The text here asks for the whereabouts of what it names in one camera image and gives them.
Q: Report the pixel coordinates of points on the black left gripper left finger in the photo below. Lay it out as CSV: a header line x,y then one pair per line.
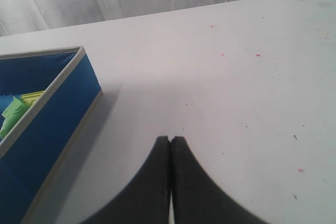
x,y
146,198

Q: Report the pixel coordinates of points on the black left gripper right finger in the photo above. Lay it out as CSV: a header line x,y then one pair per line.
x,y
196,198

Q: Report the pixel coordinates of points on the blue fabric box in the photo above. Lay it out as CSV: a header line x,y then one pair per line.
x,y
33,148

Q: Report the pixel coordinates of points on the green toy mould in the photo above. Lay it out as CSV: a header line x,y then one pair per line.
x,y
12,114
30,98

